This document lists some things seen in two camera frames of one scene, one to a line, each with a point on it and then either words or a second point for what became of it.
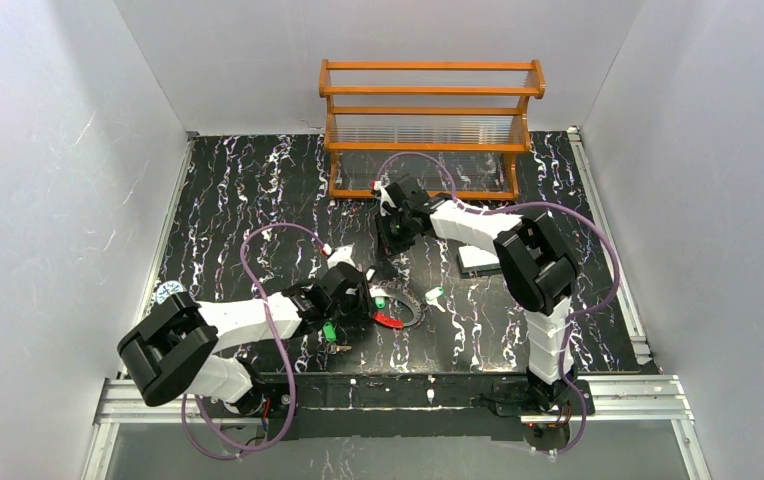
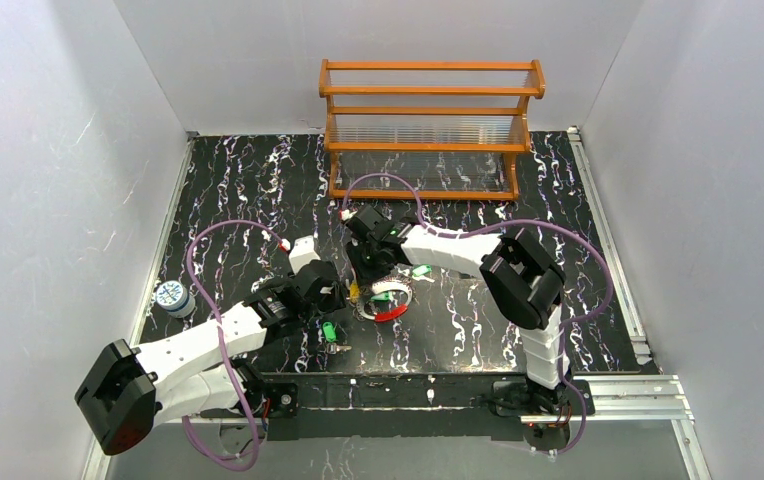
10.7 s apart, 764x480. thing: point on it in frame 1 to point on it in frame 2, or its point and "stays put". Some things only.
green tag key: (432, 295) to (420, 271)
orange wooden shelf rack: (452, 129) stays put
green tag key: (329, 332) stays put
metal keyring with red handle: (406, 299) to (378, 292)
